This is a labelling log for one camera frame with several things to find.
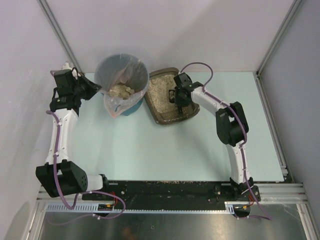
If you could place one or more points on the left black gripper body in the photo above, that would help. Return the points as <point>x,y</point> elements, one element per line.
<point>88,86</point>

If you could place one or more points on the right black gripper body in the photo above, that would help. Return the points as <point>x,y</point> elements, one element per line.
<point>179,99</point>

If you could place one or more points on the brown litter box tray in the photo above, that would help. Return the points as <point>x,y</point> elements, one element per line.
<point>171,117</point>

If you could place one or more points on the clear plastic bin liner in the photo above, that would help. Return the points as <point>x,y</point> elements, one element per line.
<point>124,69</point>

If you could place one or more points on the black litter scoop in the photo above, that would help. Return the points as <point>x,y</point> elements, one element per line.
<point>172,100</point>

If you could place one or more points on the teal trash bin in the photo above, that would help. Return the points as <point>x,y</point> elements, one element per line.
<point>116,106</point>

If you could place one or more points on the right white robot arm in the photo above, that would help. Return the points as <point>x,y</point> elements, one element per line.
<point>231,127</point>

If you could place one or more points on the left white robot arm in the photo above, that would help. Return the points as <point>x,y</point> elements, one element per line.
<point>60,176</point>

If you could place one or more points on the cat litter pellets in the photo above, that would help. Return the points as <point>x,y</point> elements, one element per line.
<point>159,92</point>

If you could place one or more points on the dumped litter clumps pile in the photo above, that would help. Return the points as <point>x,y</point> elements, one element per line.
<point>121,91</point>

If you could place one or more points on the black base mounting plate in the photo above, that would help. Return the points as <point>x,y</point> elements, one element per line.
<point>177,195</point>

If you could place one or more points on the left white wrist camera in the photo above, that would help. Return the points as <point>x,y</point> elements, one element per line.
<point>69,66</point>

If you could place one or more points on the aluminium frame rail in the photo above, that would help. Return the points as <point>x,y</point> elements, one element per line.
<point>282,193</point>

